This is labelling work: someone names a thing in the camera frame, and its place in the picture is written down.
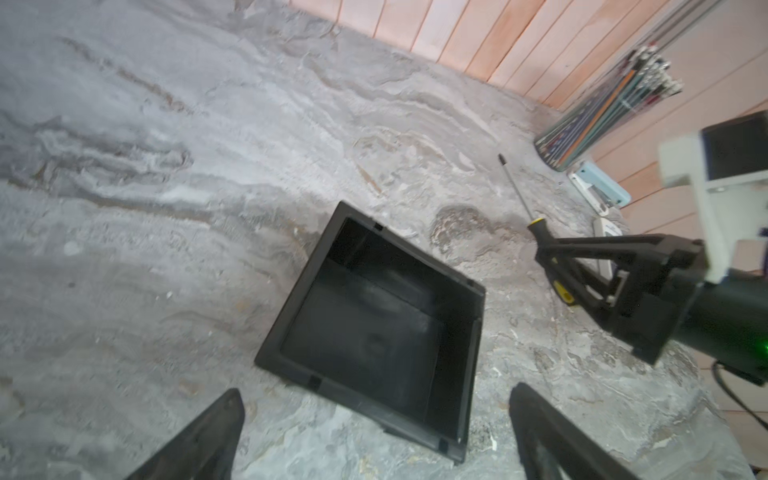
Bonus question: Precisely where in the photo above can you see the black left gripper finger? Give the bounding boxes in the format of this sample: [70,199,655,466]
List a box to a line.
[127,388,245,479]

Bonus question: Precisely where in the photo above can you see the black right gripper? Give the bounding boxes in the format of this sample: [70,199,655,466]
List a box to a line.
[509,233,708,479]

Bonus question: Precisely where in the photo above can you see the yellow black screwdriver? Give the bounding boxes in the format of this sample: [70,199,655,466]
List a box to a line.
[498,153,577,307]

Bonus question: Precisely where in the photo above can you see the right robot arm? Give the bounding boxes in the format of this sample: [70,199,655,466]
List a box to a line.
[509,220,767,479]

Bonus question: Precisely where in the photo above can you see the black plastic bin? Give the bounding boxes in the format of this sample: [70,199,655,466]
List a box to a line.
[255,202,486,463]

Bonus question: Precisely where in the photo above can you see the white small device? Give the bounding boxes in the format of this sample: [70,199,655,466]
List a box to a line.
[593,216,623,280]

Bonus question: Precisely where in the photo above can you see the metal cup of pens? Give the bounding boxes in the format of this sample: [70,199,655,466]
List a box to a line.
[534,42,683,172]

